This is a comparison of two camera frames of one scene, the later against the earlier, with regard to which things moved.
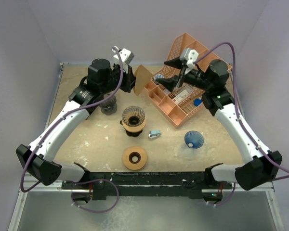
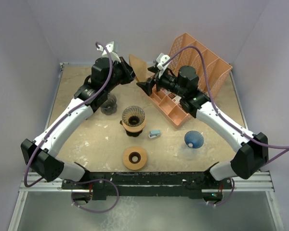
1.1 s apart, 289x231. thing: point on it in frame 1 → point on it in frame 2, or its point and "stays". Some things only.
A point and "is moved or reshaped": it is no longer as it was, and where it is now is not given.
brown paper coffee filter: [142, 76] is moved or reshaped
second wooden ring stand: [135, 151] stays
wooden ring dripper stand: [136, 129] stays
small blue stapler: [154, 134] stays
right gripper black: [169, 83] → [148, 85]
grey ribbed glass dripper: [133, 116] stays
